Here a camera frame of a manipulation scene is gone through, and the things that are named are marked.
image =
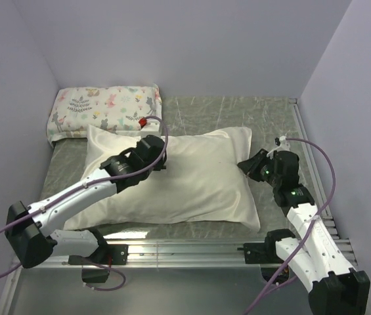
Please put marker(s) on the animal print patterned pillow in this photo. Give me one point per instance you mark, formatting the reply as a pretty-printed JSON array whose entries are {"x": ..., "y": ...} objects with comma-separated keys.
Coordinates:
[{"x": 116, "y": 109}]

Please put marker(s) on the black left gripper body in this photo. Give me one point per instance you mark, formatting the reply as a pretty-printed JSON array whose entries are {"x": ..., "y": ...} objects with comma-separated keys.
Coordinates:
[{"x": 160, "y": 165}]

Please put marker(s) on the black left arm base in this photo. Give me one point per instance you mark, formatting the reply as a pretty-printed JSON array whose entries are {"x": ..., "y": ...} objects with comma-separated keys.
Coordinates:
[{"x": 96, "y": 268}]

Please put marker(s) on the aluminium front mounting rail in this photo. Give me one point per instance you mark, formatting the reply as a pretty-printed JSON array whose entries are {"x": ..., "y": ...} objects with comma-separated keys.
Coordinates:
[{"x": 166, "y": 254}]

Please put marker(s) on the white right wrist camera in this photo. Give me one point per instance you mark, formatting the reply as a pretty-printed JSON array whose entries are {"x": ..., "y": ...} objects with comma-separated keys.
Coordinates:
[{"x": 282, "y": 144}]

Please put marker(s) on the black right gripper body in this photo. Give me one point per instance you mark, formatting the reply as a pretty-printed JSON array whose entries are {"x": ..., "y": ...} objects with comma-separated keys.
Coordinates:
[{"x": 264, "y": 168}]

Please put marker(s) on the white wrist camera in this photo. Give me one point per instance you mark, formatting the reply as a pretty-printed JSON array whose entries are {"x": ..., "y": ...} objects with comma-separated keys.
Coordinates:
[
  {"x": 282, "y": 144},
  {"x": 150, "y": 127}
]

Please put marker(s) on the aluminium right side rail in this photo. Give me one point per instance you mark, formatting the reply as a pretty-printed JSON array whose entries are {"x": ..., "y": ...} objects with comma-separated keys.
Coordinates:
[{"x": 320, "y": 194}]

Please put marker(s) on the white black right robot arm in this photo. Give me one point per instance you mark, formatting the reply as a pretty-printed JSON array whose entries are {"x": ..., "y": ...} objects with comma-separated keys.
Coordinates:
[{"x": 333, "y": 284}]

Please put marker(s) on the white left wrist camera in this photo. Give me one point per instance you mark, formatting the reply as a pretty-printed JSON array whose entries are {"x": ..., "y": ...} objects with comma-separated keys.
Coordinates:
[{"x": 150, "y": 127}]

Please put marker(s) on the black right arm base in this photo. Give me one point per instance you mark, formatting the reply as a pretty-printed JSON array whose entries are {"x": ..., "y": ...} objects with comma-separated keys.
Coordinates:
[{"x": 265, "y": 253}]

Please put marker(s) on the cream satin pillowcase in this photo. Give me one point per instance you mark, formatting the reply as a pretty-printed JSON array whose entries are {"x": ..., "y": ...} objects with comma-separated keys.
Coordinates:
[{"x": 201, "y": 182}]

